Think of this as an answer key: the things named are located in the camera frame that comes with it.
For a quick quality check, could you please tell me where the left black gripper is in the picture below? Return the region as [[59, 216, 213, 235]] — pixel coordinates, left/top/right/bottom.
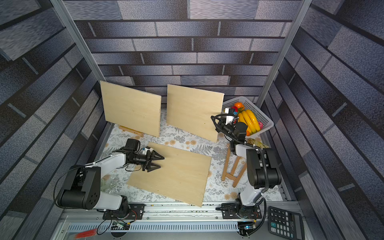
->
[[131, 149, 165, 171]]

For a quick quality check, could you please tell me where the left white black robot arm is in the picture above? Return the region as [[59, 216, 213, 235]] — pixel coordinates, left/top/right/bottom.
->
[[53, 139, 165, 220]]

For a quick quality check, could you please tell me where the green snack bag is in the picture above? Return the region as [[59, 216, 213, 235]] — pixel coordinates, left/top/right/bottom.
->
[[247, 139, 270, 149]]

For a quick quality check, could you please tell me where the green items plastic bag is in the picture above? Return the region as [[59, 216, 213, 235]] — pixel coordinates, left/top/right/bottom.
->
[[101, 174, 121, 194]]

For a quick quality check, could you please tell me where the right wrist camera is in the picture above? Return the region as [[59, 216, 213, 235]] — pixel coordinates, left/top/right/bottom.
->
[[225, 107, 238, 125]]

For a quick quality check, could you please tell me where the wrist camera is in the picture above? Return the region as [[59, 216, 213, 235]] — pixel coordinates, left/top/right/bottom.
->
[[141, 147, 154, 155], [225, 107, 238, 125]]

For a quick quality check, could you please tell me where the black calculator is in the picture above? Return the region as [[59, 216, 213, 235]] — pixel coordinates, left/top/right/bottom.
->
[[268, 206, 305, 240]]

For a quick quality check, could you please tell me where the wooden easel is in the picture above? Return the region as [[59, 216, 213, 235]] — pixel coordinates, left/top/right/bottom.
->
[[119, 126, 144, 138], [221, 144, 247, 188]]

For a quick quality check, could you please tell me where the red tool handle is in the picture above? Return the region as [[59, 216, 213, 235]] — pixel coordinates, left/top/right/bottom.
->
[[74, 229, 97, 240]]

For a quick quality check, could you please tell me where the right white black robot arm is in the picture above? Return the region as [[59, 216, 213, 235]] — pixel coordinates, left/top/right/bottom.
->
[[211, 114, 282, 218]]

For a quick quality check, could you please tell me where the orange fruit top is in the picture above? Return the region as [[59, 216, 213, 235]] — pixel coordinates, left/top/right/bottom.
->
[[234, 102, 244, 109]]

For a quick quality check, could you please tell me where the aluminium rail base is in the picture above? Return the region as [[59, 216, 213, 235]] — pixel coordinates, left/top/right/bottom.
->
[[50, 200, 314, 240]]

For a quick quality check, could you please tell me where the white plastic basket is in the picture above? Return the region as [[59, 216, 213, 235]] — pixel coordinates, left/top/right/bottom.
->
[[223, 96, 274, 138]]

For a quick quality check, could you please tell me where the floral table mat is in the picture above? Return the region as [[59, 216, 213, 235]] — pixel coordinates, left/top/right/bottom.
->
[[95, 107, 284, 203]]

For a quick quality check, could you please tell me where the plywood board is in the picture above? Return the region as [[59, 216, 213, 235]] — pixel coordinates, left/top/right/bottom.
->
[[166, 85, 225, 143], [128, 143, 212, 207], [101, 81, 161, 137]]

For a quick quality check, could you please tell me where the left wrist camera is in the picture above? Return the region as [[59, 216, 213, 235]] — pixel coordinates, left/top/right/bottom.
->
[[141, 147, 154, 155]]

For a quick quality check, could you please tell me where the yellow banana bunch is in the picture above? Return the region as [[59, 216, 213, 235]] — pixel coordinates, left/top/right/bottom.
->
[[239, 110, 263, 136]]

